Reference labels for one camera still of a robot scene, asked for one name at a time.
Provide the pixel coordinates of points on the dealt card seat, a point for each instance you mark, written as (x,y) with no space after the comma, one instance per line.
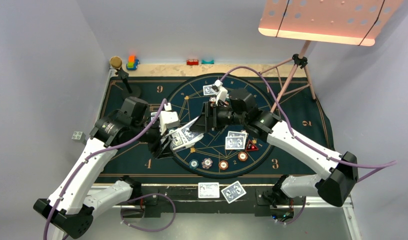
(209,90)
(237,134)
(152,116)

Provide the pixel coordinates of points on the pink blue poker chip stack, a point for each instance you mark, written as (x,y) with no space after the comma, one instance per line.
(207,163)

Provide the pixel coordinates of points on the red toy block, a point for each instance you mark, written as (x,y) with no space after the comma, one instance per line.
(192,62)

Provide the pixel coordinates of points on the teal toy block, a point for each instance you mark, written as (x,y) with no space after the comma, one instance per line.
(207,61)

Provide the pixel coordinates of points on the grey lego brick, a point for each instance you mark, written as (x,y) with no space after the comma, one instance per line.
(79,137)

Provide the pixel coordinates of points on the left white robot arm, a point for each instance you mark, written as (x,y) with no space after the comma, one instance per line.
(69,211)

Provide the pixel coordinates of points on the orange poker chip stack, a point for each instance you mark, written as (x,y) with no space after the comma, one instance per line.
(223,165)

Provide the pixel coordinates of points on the red dealer button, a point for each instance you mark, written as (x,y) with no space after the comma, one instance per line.
(251,146)

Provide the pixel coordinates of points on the pink chips seat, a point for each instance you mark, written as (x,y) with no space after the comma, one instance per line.
(213,99)

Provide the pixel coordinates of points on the black aluminium mounting rail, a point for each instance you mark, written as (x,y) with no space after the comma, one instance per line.
(256,201)

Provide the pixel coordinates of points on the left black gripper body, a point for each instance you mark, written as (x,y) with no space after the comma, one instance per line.
(153,137)

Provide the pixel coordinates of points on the pink music stand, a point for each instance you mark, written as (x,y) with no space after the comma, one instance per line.
(347,22)

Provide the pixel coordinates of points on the orange chips seat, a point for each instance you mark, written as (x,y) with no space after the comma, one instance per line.
(242,156)

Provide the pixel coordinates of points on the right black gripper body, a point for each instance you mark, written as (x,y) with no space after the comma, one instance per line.
(222,116)

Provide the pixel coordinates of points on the blue playing card deck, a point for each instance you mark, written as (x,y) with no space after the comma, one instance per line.
(183,138)

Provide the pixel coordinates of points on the dark green rectangular poker mat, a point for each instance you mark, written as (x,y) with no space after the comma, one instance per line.
(300,110)

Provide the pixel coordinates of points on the teal poker chip stack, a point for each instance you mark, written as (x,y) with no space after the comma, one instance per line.
(194,164)

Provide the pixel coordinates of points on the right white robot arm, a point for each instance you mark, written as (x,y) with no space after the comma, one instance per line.
(335,174)

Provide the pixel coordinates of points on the dealt card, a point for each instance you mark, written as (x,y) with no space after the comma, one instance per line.
(233,192)
(208,190)

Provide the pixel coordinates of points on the round blue poker mat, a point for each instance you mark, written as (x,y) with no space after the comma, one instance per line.
(186,97)

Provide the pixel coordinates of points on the orange green blue toy blocks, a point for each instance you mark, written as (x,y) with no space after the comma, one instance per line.
(132,63)

